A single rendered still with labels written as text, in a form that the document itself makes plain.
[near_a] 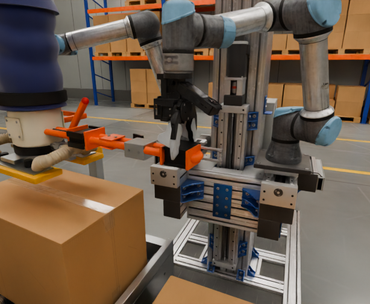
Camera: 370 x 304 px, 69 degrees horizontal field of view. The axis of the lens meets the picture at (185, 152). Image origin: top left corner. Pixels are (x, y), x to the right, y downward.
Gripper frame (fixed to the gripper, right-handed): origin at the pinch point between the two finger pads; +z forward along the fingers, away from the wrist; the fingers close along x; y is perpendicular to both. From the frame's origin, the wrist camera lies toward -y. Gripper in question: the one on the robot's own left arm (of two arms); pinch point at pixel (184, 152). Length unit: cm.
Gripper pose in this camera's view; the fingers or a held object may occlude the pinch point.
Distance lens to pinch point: 71.4
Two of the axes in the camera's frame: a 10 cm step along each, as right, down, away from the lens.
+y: -8.7, -1.6, 4.6
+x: -4.9, 2.7, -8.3
